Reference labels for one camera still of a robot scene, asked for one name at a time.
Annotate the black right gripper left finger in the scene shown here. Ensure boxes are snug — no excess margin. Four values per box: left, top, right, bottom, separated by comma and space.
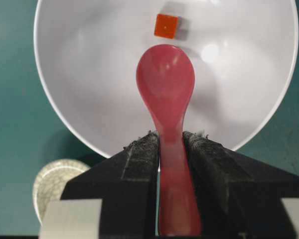
61, 131, 159, 239

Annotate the red plastic spoon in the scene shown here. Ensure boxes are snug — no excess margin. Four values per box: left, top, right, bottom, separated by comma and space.
136, 44, 202, 237

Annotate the crackle-glazed ceramic spoon rest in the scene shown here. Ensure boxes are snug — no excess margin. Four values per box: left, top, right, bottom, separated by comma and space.
32, 159, 90, 223

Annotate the small red-orange block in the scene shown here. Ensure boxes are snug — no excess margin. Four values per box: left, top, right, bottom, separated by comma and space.
154, 13, 178, 39

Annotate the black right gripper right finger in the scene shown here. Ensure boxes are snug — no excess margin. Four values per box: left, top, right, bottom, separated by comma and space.
183, 131, 299, 239

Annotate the white plastic bowl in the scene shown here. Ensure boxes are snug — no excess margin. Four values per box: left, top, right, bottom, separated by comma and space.
34, 0, 299, 157

